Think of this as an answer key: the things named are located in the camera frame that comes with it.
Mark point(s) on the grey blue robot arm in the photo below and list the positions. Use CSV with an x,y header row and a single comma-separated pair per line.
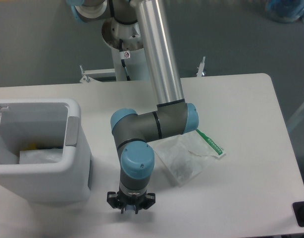
x,y
154,106

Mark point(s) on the white green plastic bag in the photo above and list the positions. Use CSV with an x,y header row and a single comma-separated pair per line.
x,y
186,156

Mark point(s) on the crushed clear plastic bottle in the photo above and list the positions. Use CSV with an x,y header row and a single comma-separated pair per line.
x,y
129,210

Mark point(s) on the white frame at right edge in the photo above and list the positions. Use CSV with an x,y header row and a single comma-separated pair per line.
x,y
296,118

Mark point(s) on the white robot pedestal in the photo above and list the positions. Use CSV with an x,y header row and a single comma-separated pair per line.
x,y
127,50

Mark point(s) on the white trash in can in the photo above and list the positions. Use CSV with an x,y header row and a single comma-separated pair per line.
x,y
43,156

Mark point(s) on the white pedestal base frame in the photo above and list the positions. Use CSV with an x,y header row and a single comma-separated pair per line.
x,y
109,75

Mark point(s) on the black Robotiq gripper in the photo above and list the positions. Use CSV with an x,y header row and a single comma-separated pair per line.
x,y
119,200

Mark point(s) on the white trash can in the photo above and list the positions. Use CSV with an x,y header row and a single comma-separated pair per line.
x,y
44,123

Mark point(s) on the blue plastic bag on floor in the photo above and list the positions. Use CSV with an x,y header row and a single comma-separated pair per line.
x,y
285,11

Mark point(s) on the black device at table edge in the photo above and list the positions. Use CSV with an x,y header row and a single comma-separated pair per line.
x,y
298,208

